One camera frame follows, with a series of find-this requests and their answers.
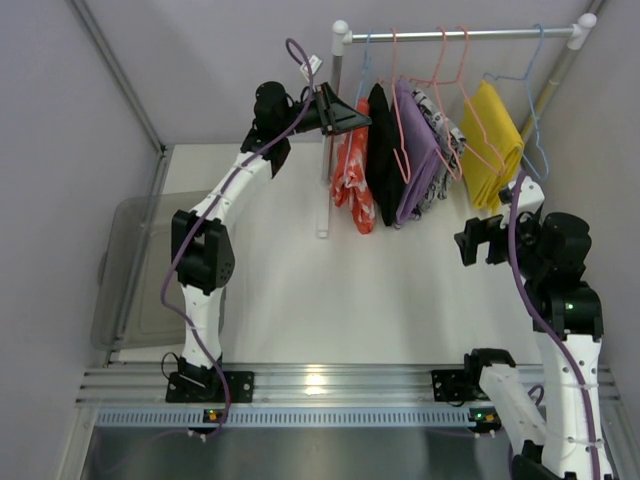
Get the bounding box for orange white patterned trousers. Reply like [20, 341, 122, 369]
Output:
[331, 127, 376, 235]

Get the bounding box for light blue wire hanger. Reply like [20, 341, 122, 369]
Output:
[347, 29, 373, 160]

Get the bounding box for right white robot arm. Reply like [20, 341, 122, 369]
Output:
[454, 212, 616, 479]

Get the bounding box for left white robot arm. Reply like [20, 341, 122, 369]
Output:
[166, 81, 371, 403]

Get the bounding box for purple trousers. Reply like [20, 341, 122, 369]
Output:
[395, 79, 441, 227]

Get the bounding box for yellow trousers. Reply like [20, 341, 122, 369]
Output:
[460, 81, 524, 211]

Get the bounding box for black white patterned trousers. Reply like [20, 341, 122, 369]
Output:
[412, 88, 466, 215]

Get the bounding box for pink hanger with patterned trousers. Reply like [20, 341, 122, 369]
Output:
[411, 26, 463, 181]

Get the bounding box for pink hanger with yellow trousers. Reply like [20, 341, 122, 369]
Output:
[456, 25, 506, 177]

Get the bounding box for empty light blue hanger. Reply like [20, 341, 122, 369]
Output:
[483, 24, 550, 182]

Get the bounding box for white metal clothes rack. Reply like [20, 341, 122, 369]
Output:
[315, 0, 609, 240]

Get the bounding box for translucent grey plastic bin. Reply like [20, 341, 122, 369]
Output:
[90, 191, 206, 351]

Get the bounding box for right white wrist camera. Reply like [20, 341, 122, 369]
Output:
[498, 176, 545, 229]

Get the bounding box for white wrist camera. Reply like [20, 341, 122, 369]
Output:
[498, 176, 545, 229]
[300, 54, 323, 79]

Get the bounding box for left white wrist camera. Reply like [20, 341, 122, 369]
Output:
[300, 54, 323, 79]

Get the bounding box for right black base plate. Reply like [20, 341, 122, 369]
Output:
[431, 369, 489, 405]

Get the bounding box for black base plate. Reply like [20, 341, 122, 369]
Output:
[165, 369, 254, 404]
[431, 369, 489, 405]

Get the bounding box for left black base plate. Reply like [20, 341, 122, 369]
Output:
[165, 369, 254, 404]

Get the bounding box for slotted grey cable duct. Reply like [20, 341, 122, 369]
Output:
[95, 406, 482, 428]

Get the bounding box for aluminium mounting rail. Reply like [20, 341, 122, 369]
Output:
[74, 362, 621, 407]

